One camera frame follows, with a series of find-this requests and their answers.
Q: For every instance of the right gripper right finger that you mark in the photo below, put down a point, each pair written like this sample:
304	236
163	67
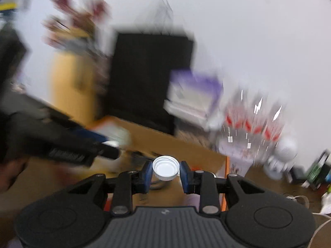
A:
241	214

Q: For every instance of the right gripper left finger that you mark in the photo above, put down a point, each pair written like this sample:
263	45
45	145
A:
78	214

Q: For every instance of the white bottle cap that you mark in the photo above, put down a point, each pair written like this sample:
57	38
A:
166	168

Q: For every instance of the person right hand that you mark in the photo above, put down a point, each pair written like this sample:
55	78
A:
10	171

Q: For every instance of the yellow thermos jug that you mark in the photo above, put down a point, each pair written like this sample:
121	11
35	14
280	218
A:
78	73

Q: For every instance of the white astronaut figure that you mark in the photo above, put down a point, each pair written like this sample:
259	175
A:
281	160

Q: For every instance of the water bottle pack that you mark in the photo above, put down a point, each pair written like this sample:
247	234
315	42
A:
250	130

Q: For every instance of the dried pink rose bouquet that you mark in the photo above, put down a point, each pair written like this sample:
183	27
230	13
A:
79	21

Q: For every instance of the black paper bag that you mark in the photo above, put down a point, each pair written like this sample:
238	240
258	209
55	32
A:
144	58

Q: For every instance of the purple white tissue pack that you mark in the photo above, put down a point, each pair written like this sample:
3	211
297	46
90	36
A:
193	97

